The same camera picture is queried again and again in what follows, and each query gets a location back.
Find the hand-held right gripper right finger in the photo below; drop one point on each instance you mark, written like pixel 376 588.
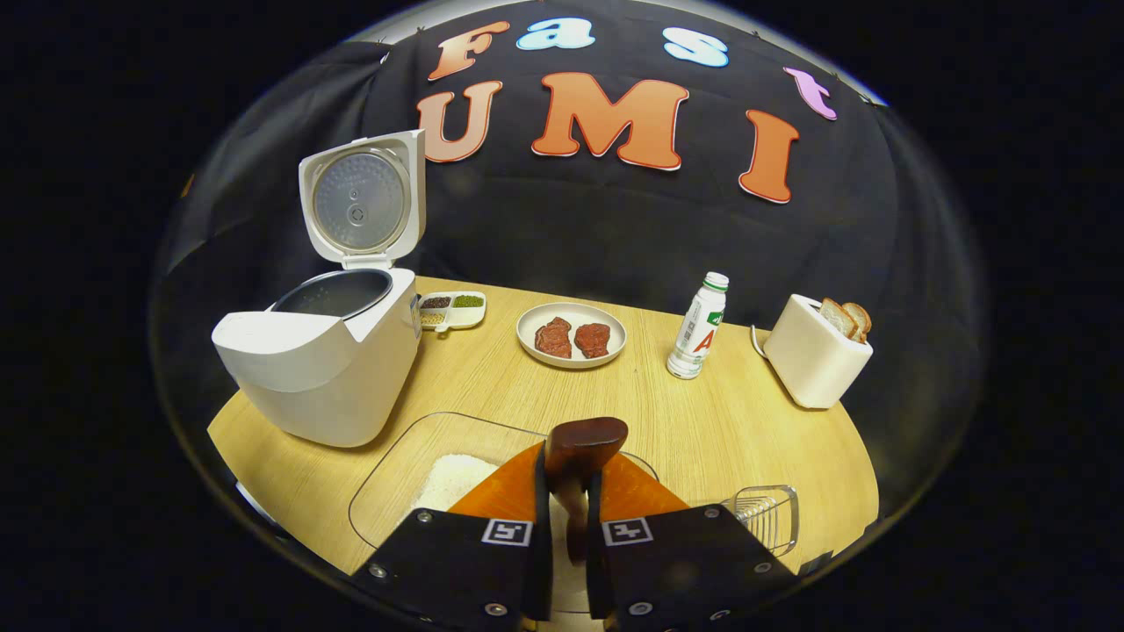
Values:
pixel 595 562

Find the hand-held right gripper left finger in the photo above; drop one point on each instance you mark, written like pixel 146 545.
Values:
pixel 543 544

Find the white rice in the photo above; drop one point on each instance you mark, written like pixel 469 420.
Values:
pixel 452 483

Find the brown wooden spoon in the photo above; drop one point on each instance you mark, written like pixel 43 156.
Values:
pixel 584 439

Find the white rice cooker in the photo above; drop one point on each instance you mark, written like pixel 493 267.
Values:
pixel 316 377

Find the clear plastic rice container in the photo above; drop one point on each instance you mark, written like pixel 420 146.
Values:
pixel 395 474

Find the white round plate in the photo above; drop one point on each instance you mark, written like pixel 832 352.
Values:
pixel 527 338

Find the red meat piece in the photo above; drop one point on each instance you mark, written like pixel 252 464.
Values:
pixel 553 337
pixel 593 339

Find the white milk bottle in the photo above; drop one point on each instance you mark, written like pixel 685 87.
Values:
pixel 695 338

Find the white divided seasoning dish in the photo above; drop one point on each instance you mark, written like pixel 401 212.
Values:
pixel 452 309

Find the white toaster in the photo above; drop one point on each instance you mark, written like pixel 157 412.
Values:
pixel 808 364

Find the black backdrop cloth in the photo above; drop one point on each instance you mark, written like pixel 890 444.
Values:
pixel 571 228

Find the toast bread slice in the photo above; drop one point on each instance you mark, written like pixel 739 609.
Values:
pixel 861 318
pixel 837 318

